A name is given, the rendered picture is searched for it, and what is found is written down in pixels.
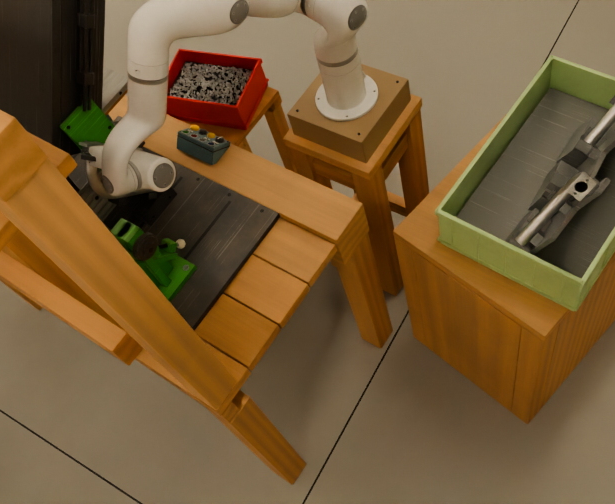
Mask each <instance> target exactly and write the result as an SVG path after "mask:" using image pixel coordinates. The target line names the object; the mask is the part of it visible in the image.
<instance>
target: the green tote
mask: <svg viewBox="0 0 615 504"><path fill-rule="evenodd" d="M550 88H553V89H556V90H558V91H561V92H564V93H566V94H569V95H572V96H574V97H577V98H580V99H582V100H585V101H588V102H590V103H593V104H596V105H599V106H601V107H604V108H607V109H609V110H610V108H611V107H612V106H613V105H612V104H611V103H609V102H610V100H611V99H612V98H613V97H614V96H615V77H613V76H610V75H607V74H605V73H602V72H599V71H596V70H593V69H590V68H588V67H585V66H582V65H579V64H576V63H573V62H571V61H568V60H565V59H562V58H559V57H556V56H553V55H550V57H549V58H548V59H547V61H546V62H545V64H544V65H543V66H542V68H541V69H540V70H539V72H538V73H537V74H536V76H535V77H534V78H533V80H532V81H531V82H530V84H529V85H528V86H527V88H526V89H525V90H524V92H523V93H522V94H521V96H520V97H519V98H518V100H517V101H516V102H515V104H514V105H513V106H512V108H511V109H510V110H509V112H508V113H507V115H506V116H505V117H504V119H503V120H502V121H501V123H500V124H499V125H498V127H497V128H496V129H495V131H494V132H493V133H492V135H491V136H490V137H489V139H488V140H487V141H486V143H485V144H484V145H483V147H482V148H481V149H480V151H479V152H478V153H477V155H476V156H475V157H474V159H473V160H472V161H471V163H470V164H469V166H468V167H467V168H466V170H465V171H464V172H463V174H462V175H461V176H460V178H459V179H458V180H457V182H456V183H455V184H454V186H453V187H452V188H451V190H450V191H449V192H448V194H447V195H446V196H445V198H444V199H443V200H442V202H441V203H440V204H439V206H438V207H437V208H436V210H435V215H437V216H438V221H439V231H440V236H439V237H438V239H437V240H438V241H440V242H441V244H443V245H445V246H447V247H449V248H451V249H453V250H455V251H457V252H459V253H461V254H463V255H465V256H466V257H468V258H470V259H472V260H474V261H476V262H478V263H480V264H482V265H484V266H486V267H488V268H490V269H492V270H494V271H496V272H498V273H499V274H501V275H503V276H505V277H507V278H509V279H511V280H513V281H515V282H517V283H519V284H521V285H523V286H525V287H527V288H529V289H531V290H533V291H534V292H536V293H538V294H540V295H542V296H544V297H546V298H548V299H550V300H552V301H554V302H556V303H558V304H560V305H562V306H564V307H566V308H567V309H569V310H571V311H573V312H574V311H576V312H577V310H578V309H579V307H580V305H581V304H582V302H583V301H584V299H585V298H586V296H587V294H588V293H589V291H590V290H591V288H592V286H593V285H594V283H595V282H596V280H597V279H598V277H599V275H600V274H601V272H602V271H603V269H604V268H605V266H606V264H607V263H608V261H609V260H610V258H611V256H612V255H613V253H614V252H615V227H614V229H613V230H612V232H611V233H610V235H609V237H608V238H607V240H606V241H605V243H604V244H603V246H602V248H601V249H600V251H599V252H598V254H597V255H596V257H595V258H594V260H593V262H592V263H591V265H590V266H589V268H588V269H587V271H586V272H585V274H584V276H583V277H582V279H581V278H579V277H577V276H575V275H573V274H571V273H569V272H566V271H564V270H562V269H560V268H558V267H556V266H554V265H552V264H550V263H548V262H546V261H544V260H542V259H540V258H538V257H536V256H534V255H532V254H530V253H528V252H526V251H524V250H522V249H520V248H518V247H516V246H514V245H512V244H509V243H507V242H505V241H503V240H501V239H499V238H497V237H495V236H493V235H491V234H489V233H487V232H485V231H483V230H481V229H479V228H477V227H475V226H473V225H471V224H469V223H467V222H465V221H463V220H461V219H459V218H457V217H456V216H457V215H458V213H459V212H460V211H461V209H462V208H463V207H464V205H465V204H466V202H467V201H468V200H469V198H470V197H471V196H472V194H473V193H474V192H475V190H476V189H477V187H478V186H479V185H480V183H481V182H482V181H483V179H484V178H485V176H486V175H487V174H488V172H489V171H490V170H491V168H492V167H493V166H494V164H495V163H496V161H497V160H498V159H499V157H500V156H501V155H502V153H503V152H504V150H505V149H506V148H507V146H508V145H509V144H510V142H511V141H512V140H513V138H514V137H515V135H516V134H517V133H518V131H519V130H520V129H521V127H522V126H523V124H524V123H525V122H526V120H527V119H528V118H529V116H530V115H531V114H532V112H533V111H534V109H535V108H536V107H537V105H538V104H539V103H540V101H541V100H542V98H543V97H544V96H545V94H546V93H547V92H548V90H549V89H550Z"/></svg>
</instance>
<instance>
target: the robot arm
mask: <svg viewBox="0 0 615 504"><path fill-rule="evenodd" d="M293 12H297V13H300V14H302V15H305V16H307V17H308V18H310V19H312V20H313V21H315V22H317V23H318V24H320V25H321V27H320V28H319V29H318V30H317V31H316V33H315V36H314V41H313V44H314V50H315V54H316V59H317V62H318V66H319V70H320V74H321V78H322V82H323V84H322V85H321V86H320V87H319V89H318V91H317V93H316V97H315V102H316V106H317V108H318V110H319V112H320V113H321V114H322V115H323V116H325V117H326V118H328V119H331V120H335V121H350V120H354V119H357V118H360V117H362V116H363V115H365V114H367V113H368V112H369V111H370V110H371V109H372V108H373V107H374V105H375V104H376V102H377V99H378V88H377V85H376V83H375V82H374V80H373V79H372V78H370V77H369V76H367V75H365V73H364V72H363V71H362V66H361V61H360V55H359V50H358V44H357V39H356V33H357V31H358V30H359V29H360V28H361V27H362V26H363V25H364V23H365V22H366V20H367V18H368V5H367V2H366V0H149V1H148V2H146V3H145V4H143V5H142V6H141V7H140V8H139V9H138V10H137V11H136V12H135V13H134V14H133V16H132V17H131V19H130V22H129V25H128V33H127V84H128V110H127V113H126V114H125V116H124V117H123V118H122V119H121V120H120V121H119V122H118V123H117V125H116V126H115V127H114V128H113V130H112V131H111V132H110V134H109V135H108V137H107V139H106V141H105V144H104V146H91V147H84V146H82V150H81V159H83V160H89V161H92V162H89V164H90V165H91V166H94V167H97V168H100V169H102V181H103V186H104V188H105V190H106V192H107V193H108V194H110V195H111V196H114V197H119V196H123V195H126V194H129V193H131V192H134V191H137V190H140V189H150V190H153V191H156V192H163V191H166V190H168V189H169V188H170V187H171V186H172V184H173V183H174V181H175V177H176V169H175V166H174V164H173V163H172V162H171V161H170V160H169V159H167V158H164V157H160V156H157V155H154V154H151V153H147V152H144V151H141V150H137V149H136V148H137V147H138V146H139V145H140V144H141V143H142V142H143V141H144V140H145V139H146V138H148V137H149V136H150V135H152V134H153V133H154V132H156V131H157V130H159V129H160V128H161V127H162V126H163V124H164V122H165V119H166V112H167V93H168V73H169V49H170V45H171V43H172V42H173V41H175V40H177V39H182V38H188V37H198V36H212V35H218V34H223V33H226V32H229V31H231V30H233V29H235V28H236V27H238V26H239V25H240V24H241V23H242V22H243V21H244V20H245V19H246V17H247V16H250V17H258V18H281V17H286V16H288V15H290V14H292V13H293Z"/></svg>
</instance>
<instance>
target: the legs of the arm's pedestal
mask: <svg viewBox="0 0 615 504"><path fill-rule="evenodd" d="M289 150H290V152H291V155H292V158H293V161H294V163H295V166H296V169H297V172H298V174H299V175H301V176H304V177H306V178H308V179H310V180H312V181H315V182H317V183H319V184H321V185H323V186H326V187H328V188H330V189H332V185H331V182H330V179H331V180H333V181H335V182H338V183H340V184H342V185H345V186H347V187H349V188H352V189H354V193H355V194H354V196H353V197H352V199H354V200H356V201H359V202H361V203H362V204H363V206H364V210H365V214H366V218H367V222H368V226H369V232H368V235H369V239H370V243H371V247H372V251H373V254H374V258H375V262H376V266H377V270H378V274H379V278H380V282H381V286H382V289H383V290H384V291H386V292H388V293H390V294H392V295H394V296H397V294H398V293H399V291H400V290H401V288H402V286H403V280H402V275H401V270H400V265H399V260H398V255H397V249H396V244H395V239H394V234H393V230H394V225H393V220H392V215H391V211H393V212H395V213H398V214H400V215H402V216H405V217H407V216H408V215H409V214H410V213H411V212H412V211H413V210H414V209H415V208H416V207H417V206H418V205H419V204H420V203H421V201H422V200H423V199H424V198H425V197H426V196H427V195H428V194H429V185H428V176H427V167H426V157H425V148H424V138H423V129H422V119H421V110H419V111H418V113H417V114H416V115H415V117H414V118H413V120H412V121H411V123H410V124H409V126H408V127H407V128H406V130H405V131H404V133H403V134H402V136H401V137H400V139H399V140H398V142H397V143H396V144H395V146H394V147H393V149H392V150H391V152H390V153H389V155H388V156H387V157H386V159H385V160H384V162H383V163H382V165H381V166H380V168H379V169H378V170H377V172H376V173H375V175H374V176H373V178H372V179H371V180H367V179H365V178H362V177H360V176H358V175H355V174H353V173H350V172H348V171H346V170H343V169H341V168H338V167H336V166H333V165H331V164H329V163H326V162H324V161H321V160H319V159H317V158H314V157H312V156H309V155H307V154H305V153H302V152H300V151H297V150H295V149H293V148H290V147H289ZM397 163H399V170H400V176H401V182H402V188H403V195H404V198H403V197H401V196H398V195H396V194H393V193H391V192H389V191H387V189H386V184H385V180H386V179H387V177H388V176H389V175H390V173H391V172H392V170H393V169H394V167H395V166H396V164H397ZM332 190H333V189H332Z"/></svg>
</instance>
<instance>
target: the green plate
mask: <svg viewBox="0 0 615 504"><path fill-rule="evenodd" d="M59 127H60V128H61V129H62V130H63V131H64V132H65V133H66V134H67V135H68V137H69V138H70V139H71V140H72V141H73V142H74V143H75V144H76V145H77V146H78V147H79V148H80V150H82V146H81V145H79V142H84V141H85V140H87V141H88V142H93V141H97V142H100V143H104V144H105V141H106V139H107V137H108V135H109V134H110V132H111V131H112V130H113V128H114V127H115V126H114V125H113V124H112V122H111V121H110V120H109V119H108V118H107V117H106V115H105V114H104V113H103V112H102V111H101V109H100V108H99V107H98V106H97V105H96V103H95V102H94V101H93V100H92V99H91V110H88V96H87V104H86V112H84V111H83V101H82V105H81V106H77V108H76V109H75V110H74V111H73V112H72V113H71V114H70V115H69V116H68V117H67V118H66V119H65V120H64V122H63V123H62V124H61V125H60V126H59Z"/></svg>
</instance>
